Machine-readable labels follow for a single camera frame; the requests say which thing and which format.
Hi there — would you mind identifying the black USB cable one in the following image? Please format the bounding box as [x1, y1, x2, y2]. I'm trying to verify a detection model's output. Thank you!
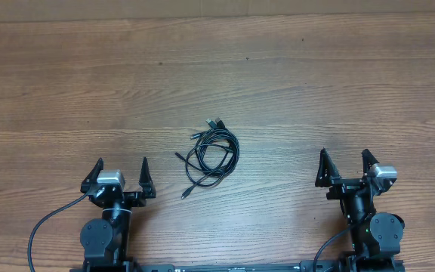
[181, 117, 241, 200]

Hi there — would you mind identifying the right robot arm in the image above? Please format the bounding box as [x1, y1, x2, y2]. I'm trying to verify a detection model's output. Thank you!
[311, 148, 405, 271]

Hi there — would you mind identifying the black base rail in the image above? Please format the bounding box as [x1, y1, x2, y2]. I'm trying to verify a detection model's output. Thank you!
[69, 258, 406, 272]

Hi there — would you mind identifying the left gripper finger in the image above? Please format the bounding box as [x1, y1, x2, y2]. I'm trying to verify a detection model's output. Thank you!
[80, 158, 104, 193]
[139, 157, 156, 199]

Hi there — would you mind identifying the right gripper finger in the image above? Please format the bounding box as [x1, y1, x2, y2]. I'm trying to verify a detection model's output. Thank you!
[315, 148, 341, 187]
[361, 149, 378, 176]

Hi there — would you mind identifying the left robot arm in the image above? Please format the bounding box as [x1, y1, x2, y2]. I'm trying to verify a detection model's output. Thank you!
[80, 158, 156, 271]

